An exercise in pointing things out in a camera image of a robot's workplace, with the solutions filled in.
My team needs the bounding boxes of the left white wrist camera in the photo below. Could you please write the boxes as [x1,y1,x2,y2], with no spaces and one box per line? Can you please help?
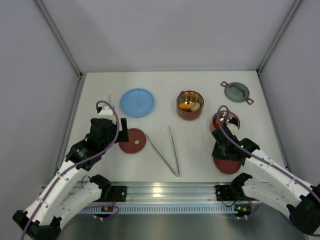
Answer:
[97,105,116,123]

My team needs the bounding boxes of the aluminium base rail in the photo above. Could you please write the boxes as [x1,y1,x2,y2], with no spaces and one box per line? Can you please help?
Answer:
[41,181,311,216]

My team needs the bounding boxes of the dark red lunch container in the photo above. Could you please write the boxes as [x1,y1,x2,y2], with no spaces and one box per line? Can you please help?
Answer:
[176,90,205,121]

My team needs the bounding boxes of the dark red lid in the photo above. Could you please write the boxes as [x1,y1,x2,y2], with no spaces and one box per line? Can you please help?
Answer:
[213,157,242,175]
[118,128,147,154]

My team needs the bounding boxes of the blue plate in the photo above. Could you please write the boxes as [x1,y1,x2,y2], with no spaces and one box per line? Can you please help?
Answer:
[119,88,155,118]

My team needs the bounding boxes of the metal tongs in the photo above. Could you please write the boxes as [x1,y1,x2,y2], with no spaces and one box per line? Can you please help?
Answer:
[145,125,181,178]

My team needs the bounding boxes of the right dark red lid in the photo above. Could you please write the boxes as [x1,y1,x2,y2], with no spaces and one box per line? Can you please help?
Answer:
[213,157,242,175]

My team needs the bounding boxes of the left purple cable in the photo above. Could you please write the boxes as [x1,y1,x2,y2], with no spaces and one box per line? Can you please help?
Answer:
[19,100,120,240]

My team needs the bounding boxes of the grey top lid with clasps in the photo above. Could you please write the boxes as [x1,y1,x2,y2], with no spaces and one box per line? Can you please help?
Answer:
[220,81,254,105]

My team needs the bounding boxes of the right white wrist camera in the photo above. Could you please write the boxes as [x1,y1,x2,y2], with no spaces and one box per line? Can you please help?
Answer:
[226,117,239,135]

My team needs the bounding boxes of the left dark red lid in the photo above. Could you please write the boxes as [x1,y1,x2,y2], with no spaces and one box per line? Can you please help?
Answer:
[118,128,147,154]

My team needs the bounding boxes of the beige round food slice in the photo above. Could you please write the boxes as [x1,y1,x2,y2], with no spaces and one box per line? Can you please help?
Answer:
[189,102,201,112]

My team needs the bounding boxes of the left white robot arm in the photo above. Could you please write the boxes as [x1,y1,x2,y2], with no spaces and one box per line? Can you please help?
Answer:
[12,118,129,240]

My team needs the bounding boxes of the pink lunch container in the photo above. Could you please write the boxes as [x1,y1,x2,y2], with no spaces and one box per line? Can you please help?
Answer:
[209,110,241,132]

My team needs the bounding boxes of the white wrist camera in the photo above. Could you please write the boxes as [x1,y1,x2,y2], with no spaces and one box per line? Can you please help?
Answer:
[226,117,239,135]
[97,105,116,123]

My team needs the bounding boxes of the orange round food slice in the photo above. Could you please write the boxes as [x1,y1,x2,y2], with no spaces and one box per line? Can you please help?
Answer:
[179,101,194,111]

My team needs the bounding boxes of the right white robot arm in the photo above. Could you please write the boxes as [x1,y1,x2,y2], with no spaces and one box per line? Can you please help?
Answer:
[211,123,320,237]

